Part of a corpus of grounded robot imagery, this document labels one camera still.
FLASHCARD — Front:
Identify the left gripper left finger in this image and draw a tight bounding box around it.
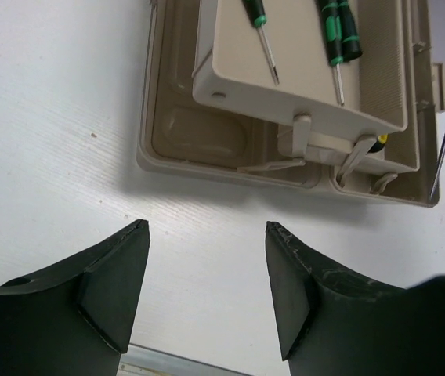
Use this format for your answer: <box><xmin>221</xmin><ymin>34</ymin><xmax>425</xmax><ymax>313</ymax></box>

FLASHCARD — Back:
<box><xmin>0</xmin><ymin>219</ymin><xmax>149</xmax><ymax>375</ymax></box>

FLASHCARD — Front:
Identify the yellow-black screwdriver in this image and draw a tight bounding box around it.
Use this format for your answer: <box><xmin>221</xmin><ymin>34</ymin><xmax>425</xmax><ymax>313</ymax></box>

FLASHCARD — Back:
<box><xmin>368</xmin><ymin>134</ymin><xmax>389</xmax><ymax>154</ymax></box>

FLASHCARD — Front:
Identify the beige tool box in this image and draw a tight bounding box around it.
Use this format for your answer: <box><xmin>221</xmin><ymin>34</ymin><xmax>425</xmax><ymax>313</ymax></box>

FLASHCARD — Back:
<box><xmin>137</xmin><ymin>1</ymin><xmax>445</xmax><ymax>207</ymax></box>

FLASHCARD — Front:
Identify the small green-black precision screwdriver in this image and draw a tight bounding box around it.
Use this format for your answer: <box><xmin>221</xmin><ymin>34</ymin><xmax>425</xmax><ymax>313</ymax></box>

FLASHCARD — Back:
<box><xmin>317</xmin><ymin>0</ymin><xmax>345</xmax><ymax>106</ymax></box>

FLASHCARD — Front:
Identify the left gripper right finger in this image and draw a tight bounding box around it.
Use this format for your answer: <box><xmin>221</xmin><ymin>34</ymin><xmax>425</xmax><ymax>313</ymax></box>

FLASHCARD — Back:
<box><xmin>265</xmin><ymin>222</ymin><xmax>445</xmax><ymax>375</ymax></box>

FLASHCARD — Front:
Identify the aluminium table frame rail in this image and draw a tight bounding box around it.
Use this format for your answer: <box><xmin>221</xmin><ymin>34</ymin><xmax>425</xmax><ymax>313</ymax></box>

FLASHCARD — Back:
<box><xmin>117</xmin><ymin>344</ymin><xmax>245</xmax><ymax>376</ymax></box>

